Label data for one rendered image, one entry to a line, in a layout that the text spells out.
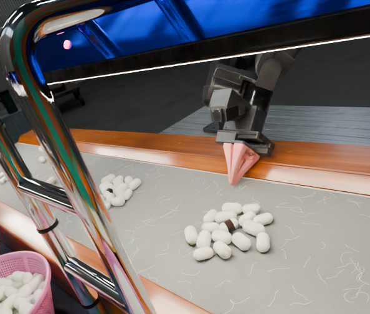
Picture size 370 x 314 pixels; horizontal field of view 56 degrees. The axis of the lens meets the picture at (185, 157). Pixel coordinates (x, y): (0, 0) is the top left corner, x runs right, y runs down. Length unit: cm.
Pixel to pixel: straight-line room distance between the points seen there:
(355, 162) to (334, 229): 15
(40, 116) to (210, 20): 15
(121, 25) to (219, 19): 14
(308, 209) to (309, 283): 15
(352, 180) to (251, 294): 26
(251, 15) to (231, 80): 44
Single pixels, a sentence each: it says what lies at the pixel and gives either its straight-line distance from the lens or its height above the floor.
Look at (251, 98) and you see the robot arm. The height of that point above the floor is 88.
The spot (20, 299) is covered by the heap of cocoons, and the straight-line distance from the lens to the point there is 67.
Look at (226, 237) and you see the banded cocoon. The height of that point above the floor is 76.
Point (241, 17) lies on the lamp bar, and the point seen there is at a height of 107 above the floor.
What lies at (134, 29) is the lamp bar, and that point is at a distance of 37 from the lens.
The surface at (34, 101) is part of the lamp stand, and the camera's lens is 27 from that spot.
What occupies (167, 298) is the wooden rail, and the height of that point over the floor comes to 77.
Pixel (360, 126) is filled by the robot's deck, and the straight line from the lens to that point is 100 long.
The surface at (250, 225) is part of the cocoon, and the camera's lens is 55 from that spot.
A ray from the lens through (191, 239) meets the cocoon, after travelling 56.
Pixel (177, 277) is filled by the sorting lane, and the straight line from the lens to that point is 54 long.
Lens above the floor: 109
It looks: 24 degrees down
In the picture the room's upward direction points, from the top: 19 degrees counter-clockwise
